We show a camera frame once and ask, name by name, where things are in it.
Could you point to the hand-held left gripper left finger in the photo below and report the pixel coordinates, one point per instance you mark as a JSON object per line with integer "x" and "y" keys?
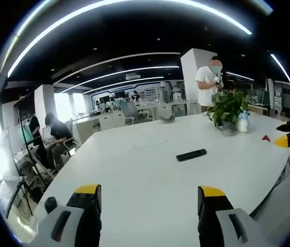
{"x": 65, "y": 221}

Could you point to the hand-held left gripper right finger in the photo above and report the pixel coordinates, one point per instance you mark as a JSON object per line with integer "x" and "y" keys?
{"x": 227, "y": 223}

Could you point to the black remote control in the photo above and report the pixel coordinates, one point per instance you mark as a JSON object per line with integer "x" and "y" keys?
{"x": 191, "y": 154}

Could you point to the small red object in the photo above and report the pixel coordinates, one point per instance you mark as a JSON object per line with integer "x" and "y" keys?
{"x": 265, "y": 138}

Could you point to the white spray bottle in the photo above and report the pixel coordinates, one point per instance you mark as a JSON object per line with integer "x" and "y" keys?
{"x": 244, "y": 122}

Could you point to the green potted plant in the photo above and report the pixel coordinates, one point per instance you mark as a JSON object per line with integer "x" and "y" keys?
{"x": 227, "y": 109}

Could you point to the white office chair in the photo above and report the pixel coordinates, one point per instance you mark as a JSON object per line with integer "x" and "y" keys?
{"x": 68, "y": 144}

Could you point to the black tripod stand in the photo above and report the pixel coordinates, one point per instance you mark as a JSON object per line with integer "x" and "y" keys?
{"x": 25, "y": 144}

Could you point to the white cabinet desk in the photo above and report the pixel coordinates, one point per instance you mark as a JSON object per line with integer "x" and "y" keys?
{"x": 103, "y": 122}

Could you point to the grey bowl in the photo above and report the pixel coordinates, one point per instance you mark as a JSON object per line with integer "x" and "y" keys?
{"x": 168, "y": 118}

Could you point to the grey office chair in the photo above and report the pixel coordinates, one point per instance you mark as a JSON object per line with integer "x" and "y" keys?
{"x": 132, "y": 113}

